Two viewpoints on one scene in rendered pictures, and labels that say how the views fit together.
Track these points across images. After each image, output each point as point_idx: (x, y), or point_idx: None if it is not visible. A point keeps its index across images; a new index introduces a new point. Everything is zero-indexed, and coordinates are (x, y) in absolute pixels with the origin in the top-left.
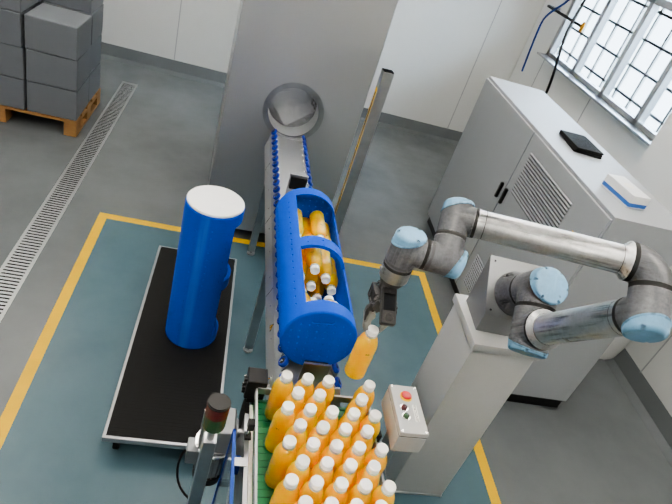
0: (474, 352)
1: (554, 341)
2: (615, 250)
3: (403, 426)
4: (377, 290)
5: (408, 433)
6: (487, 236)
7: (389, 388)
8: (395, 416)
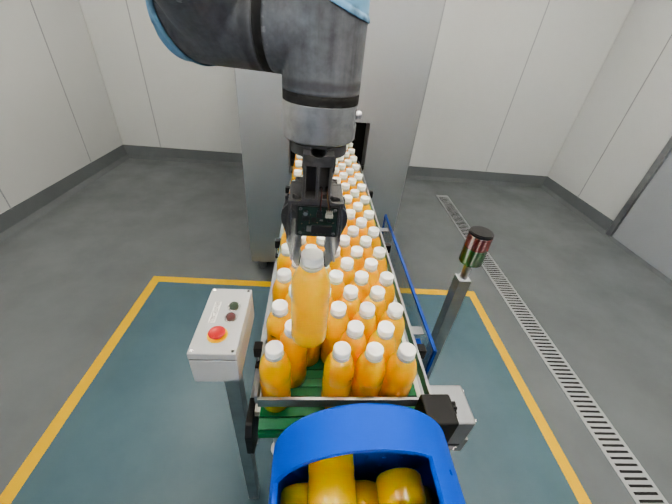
0: None
1: None
2: None
3: (244, 295)
4: (334, 189)
5: (241, 289)
6: None
7: (237, 351)
8: (247, 312)
